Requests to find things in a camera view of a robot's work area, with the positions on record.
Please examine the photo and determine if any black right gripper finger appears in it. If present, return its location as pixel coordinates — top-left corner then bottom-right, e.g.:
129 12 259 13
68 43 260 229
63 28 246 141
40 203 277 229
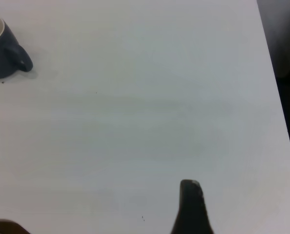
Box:
170 179 215 234

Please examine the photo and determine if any dark grey-blue ceramic mug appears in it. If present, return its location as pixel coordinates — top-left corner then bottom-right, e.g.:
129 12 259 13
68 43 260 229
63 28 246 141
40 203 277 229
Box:
0 13 34 80

